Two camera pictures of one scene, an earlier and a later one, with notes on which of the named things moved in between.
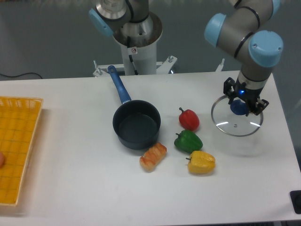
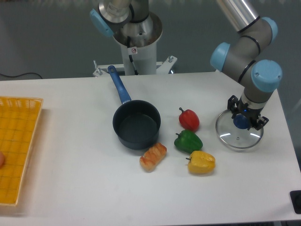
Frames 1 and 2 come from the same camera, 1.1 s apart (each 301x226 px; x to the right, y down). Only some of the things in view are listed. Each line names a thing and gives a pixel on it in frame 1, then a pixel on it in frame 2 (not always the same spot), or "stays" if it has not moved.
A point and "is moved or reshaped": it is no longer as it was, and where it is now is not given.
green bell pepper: x=188 y=141 stays
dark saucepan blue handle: x=137 y=123 stays
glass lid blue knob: x=231 y=119 is moved or reshaped
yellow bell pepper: x=201 y=162 stays
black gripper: x=249 y=97 to x=251 y=114
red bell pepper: x=188 y=119 stays
